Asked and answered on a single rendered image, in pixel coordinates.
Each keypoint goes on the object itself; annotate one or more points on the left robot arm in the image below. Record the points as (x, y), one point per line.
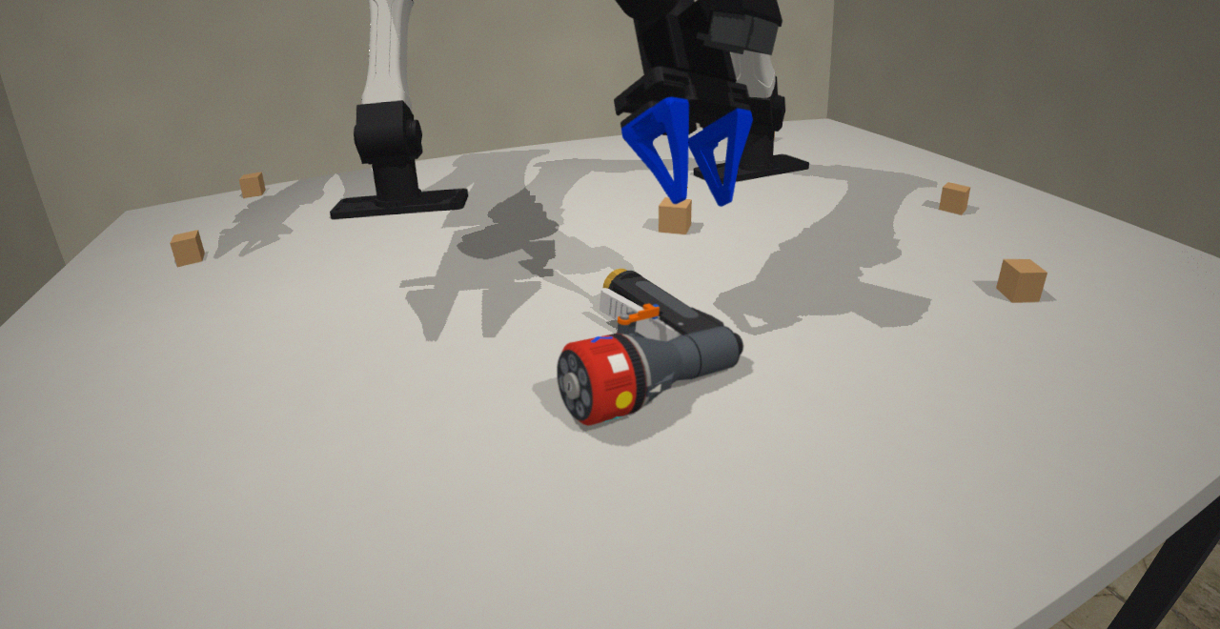
(698, 39)

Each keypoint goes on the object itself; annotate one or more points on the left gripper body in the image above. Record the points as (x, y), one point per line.
(705, 94)

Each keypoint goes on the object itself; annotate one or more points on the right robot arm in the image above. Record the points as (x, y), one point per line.
(385, 133)

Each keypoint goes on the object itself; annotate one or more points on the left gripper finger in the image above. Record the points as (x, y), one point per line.
(736, 125)
(671, 115)

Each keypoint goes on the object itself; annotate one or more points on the red and black hose nozzle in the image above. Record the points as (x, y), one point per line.
(659, 340)

